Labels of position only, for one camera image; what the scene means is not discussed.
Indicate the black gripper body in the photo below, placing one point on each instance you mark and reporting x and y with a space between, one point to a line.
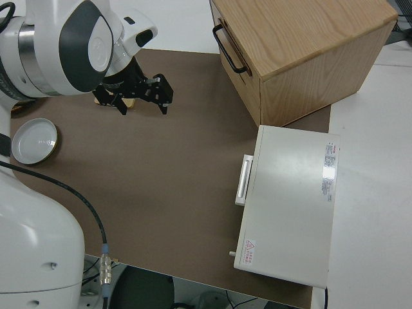
128 84

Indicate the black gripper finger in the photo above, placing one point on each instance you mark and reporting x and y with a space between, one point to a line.
163 107
121 107

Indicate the gray plate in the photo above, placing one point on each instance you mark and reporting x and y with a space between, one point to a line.
34 141

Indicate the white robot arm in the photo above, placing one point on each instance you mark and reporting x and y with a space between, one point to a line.
32 225

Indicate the wooden mug rack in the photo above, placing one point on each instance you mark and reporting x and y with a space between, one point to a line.
129 103

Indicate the brown table mat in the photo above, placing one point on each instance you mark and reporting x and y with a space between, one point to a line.
193 225

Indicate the wooden box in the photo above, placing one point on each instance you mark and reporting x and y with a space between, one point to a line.
305 32

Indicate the white toaster oven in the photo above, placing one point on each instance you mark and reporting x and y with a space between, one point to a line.
289 209

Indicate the black round disc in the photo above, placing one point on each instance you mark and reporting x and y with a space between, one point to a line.
145 289

